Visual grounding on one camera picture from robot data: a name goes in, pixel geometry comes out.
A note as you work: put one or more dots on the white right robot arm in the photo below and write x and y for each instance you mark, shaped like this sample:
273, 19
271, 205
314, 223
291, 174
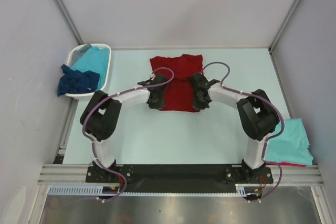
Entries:
258, 116

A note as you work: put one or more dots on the navy blue t shirt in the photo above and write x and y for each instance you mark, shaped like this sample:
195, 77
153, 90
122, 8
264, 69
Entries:
77, 82

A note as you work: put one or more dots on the aluminium frame rail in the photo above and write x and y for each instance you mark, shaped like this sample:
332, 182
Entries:
57, 174

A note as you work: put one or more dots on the red t shirt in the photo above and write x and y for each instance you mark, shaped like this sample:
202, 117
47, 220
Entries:
179, 93

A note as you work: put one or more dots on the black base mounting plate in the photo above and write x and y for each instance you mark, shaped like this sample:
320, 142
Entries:
178, 175

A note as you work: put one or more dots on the light blue folded t shirt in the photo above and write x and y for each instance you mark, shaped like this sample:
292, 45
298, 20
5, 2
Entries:
292, 146

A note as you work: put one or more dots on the white slotted cable duct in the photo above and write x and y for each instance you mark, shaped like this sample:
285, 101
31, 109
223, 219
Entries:
108, 191

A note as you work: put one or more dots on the pink folded t shirt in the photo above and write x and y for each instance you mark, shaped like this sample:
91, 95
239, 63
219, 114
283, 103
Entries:
291, 164

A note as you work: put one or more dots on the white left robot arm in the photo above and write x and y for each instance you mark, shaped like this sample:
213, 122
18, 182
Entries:
100, 117

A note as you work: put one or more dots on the white laundry basket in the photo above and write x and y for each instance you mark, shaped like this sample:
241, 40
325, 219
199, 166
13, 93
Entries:
69, 64

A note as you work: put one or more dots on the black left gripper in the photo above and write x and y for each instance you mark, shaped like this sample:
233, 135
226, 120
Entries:
155, 106

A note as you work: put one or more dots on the grey t shirt in basket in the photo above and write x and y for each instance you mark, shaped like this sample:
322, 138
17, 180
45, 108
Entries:
78, 53

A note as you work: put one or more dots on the turquoise t shirt in basket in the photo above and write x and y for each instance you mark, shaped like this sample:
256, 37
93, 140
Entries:
96, 59

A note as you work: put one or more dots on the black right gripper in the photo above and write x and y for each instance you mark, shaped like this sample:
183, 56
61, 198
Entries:
198, 106

